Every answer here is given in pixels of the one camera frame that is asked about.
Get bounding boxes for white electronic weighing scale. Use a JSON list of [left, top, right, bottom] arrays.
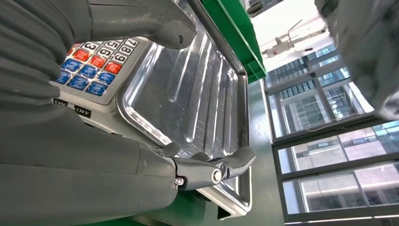
[[49, 36, 251, 221]]

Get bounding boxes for stainless steel scale tray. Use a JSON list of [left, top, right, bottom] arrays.
[[116, 0, 253, 218]]

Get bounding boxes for green plastic crate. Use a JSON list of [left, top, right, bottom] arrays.
[[201, 0, 268, 84]]

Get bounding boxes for large glass window wall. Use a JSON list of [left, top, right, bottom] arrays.
[[263, 42, 399, 226]]

